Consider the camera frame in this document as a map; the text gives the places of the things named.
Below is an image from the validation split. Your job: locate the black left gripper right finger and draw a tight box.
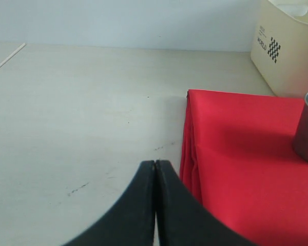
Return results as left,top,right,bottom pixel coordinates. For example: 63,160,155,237
156,160,254,245

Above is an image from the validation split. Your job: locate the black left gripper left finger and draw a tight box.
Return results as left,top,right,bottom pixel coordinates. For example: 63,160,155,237
65,160,156,245

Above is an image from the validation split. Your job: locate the red scalloped table cloth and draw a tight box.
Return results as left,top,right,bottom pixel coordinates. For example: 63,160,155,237
179,90,308,245

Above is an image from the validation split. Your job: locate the cream plastic storage bin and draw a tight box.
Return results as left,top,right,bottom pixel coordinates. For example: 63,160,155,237
251,1,308,98

